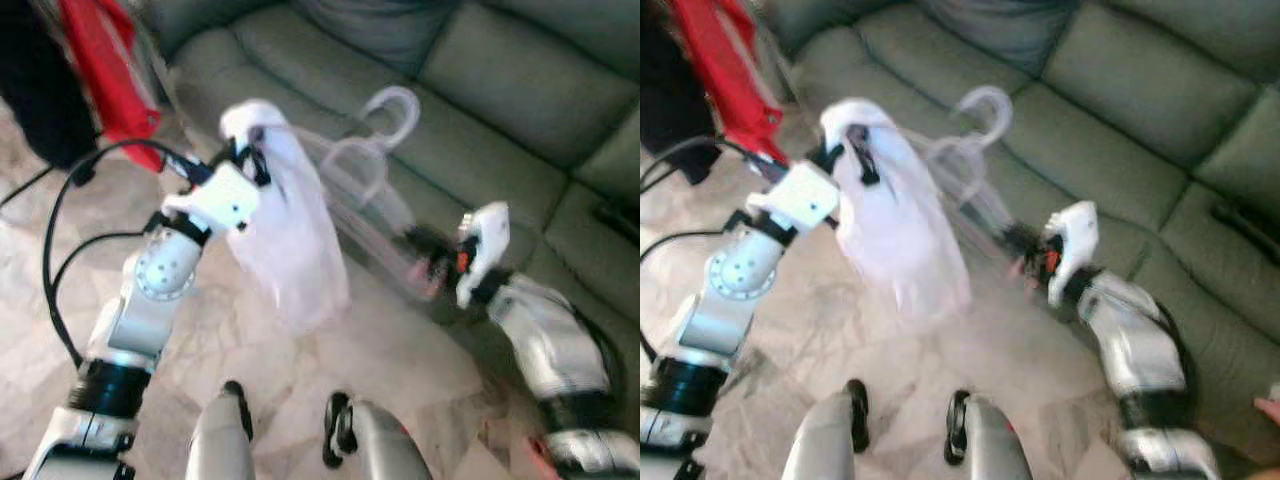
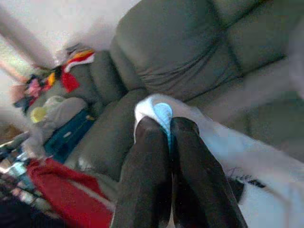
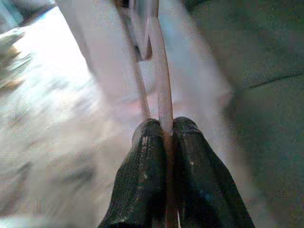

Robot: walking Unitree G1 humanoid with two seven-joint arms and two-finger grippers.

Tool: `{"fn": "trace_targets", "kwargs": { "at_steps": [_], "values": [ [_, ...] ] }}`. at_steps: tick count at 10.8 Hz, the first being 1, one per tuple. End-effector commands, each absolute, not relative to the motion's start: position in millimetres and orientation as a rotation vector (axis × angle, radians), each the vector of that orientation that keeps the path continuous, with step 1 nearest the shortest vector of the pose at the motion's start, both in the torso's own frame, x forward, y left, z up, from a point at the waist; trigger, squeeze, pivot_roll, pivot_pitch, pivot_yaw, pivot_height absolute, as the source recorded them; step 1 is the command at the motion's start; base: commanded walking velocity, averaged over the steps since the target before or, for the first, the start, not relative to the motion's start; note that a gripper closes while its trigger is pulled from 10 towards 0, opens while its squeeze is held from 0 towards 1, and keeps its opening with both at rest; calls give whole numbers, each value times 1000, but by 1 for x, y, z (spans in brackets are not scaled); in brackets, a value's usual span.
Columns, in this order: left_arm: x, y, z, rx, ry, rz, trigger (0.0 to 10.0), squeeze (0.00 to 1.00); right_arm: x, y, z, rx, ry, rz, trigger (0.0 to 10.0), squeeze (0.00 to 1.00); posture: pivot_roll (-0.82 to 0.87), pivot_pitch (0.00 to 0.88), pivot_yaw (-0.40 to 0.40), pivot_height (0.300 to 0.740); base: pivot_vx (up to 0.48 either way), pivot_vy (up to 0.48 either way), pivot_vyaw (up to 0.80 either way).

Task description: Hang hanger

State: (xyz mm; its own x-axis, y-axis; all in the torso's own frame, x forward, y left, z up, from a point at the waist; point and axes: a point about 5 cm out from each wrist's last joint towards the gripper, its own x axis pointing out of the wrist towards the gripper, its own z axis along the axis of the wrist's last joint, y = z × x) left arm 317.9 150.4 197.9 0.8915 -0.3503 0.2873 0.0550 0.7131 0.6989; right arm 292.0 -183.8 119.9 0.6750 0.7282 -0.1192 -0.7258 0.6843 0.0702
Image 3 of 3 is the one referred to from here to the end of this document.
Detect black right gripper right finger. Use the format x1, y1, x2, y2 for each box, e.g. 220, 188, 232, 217
172, 116, 255, 228

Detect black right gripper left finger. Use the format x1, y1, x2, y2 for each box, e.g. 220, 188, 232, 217
98, 118, 169, 228

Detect white garment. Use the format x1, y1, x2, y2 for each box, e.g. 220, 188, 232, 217
56, 0, 236, 124

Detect pale translucent plastic hanger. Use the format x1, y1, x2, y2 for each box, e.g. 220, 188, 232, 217
117, 0, 179, 228

